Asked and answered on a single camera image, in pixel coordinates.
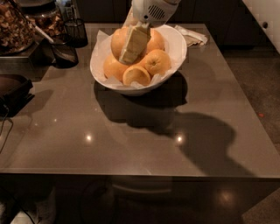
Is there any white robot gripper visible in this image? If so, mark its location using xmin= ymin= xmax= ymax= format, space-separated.
xmin=119 ymin=0 xmax=181 ymax=65

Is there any dark tray device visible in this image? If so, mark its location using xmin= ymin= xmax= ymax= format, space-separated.
xmin=0 ymin=74 xmax=34 ymax=117

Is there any folded white napkin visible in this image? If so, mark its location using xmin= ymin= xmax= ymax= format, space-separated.
xmin=175 ymin=25 xmax=208 ymax=46

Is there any white ceramic bowl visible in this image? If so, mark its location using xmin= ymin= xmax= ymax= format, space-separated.
xmin=89 ymin=23 xmax=187 ymax=97

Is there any large glass snack jar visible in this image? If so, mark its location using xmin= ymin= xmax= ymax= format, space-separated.
xmin=0 ymin=0 xmax=34 ymax=56

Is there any steel counter stand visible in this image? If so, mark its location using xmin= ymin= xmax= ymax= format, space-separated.
xmin=0 ymin=34 xmax=56 ymax=82

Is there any thin black cable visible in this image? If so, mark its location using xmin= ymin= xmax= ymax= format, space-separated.
xmin=0 ymin=104 xmax=14 ymax=155

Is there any small glass snack jar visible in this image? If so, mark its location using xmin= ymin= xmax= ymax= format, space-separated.
xmin=23 ymin=3 xmax=65 ymax=37

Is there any white paper bowl liner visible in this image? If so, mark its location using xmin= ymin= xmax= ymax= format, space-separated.
xmin=90 ymin=29 xmax=177 ymax=95

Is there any right orange with stem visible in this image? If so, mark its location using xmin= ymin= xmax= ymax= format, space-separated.
xmin=138 ymin=49 xmax=172 ymax=76

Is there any black mesh cup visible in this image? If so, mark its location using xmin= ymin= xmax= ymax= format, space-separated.
xmin=65 ymin=18 xmax=88 ymax=48

